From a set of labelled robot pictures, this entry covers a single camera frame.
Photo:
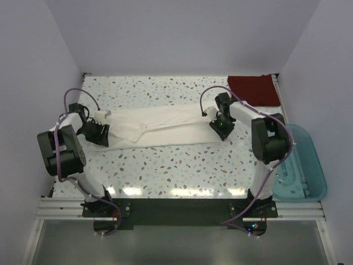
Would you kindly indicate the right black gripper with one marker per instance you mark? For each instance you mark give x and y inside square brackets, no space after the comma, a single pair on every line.
[222,130]

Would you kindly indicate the folded dark red shirt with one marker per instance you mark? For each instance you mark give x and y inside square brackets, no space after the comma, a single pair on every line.
[258,91]

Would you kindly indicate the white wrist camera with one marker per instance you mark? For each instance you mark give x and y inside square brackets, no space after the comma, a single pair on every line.
[211,113]
[102,115]

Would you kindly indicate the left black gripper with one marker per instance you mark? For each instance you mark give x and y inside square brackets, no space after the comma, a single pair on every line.
[99,133]

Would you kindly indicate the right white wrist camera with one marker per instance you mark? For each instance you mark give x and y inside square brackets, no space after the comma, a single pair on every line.
[211,113]

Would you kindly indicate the aluminium frame rail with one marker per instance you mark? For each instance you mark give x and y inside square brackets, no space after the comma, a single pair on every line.
[70,209]

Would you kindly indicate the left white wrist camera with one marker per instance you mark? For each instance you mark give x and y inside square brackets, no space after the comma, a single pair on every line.
[102,115]

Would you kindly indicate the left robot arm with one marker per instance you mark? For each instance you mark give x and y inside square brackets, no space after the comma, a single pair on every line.
[64,157]

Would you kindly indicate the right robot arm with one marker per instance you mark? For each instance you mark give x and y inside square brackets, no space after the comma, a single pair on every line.
[270,139]

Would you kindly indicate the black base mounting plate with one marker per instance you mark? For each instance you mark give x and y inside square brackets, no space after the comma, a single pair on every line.
[126,214]

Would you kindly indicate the blue plastic bin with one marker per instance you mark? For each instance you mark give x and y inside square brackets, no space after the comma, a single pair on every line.
[300,178]

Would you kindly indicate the white t shirt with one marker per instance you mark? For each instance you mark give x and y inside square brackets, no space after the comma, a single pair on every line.
[169,125]

